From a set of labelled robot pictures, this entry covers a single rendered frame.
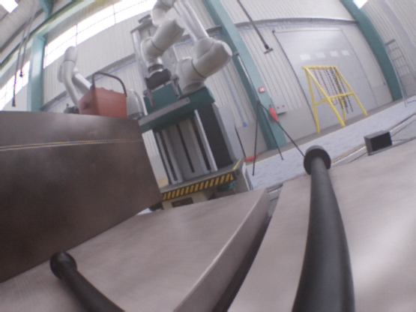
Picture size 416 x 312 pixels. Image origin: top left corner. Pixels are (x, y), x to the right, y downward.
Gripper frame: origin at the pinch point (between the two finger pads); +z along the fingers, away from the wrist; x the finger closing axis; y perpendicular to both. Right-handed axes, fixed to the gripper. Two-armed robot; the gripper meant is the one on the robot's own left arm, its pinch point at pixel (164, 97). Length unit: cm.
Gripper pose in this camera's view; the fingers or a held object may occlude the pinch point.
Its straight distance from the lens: 90.8
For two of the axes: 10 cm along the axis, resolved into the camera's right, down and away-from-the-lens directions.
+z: 3.3, 9.5, -0.2
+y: -2.3, 0.6, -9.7
